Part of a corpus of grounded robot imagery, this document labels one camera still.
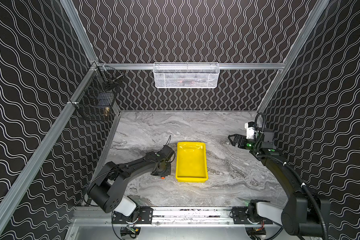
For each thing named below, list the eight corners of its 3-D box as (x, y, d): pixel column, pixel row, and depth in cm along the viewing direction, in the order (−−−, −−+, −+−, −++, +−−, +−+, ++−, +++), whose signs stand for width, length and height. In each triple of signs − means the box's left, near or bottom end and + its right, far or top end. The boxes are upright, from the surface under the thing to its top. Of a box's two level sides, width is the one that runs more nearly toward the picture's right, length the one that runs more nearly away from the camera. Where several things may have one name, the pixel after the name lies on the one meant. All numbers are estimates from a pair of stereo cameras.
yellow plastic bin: (176, 183, 87) (175, 179, 81) (176, 147, 103) (176, 141, 98) (208, 183, 87) (210, 178, 81) (204, 147, 103) (205, 141, 97)
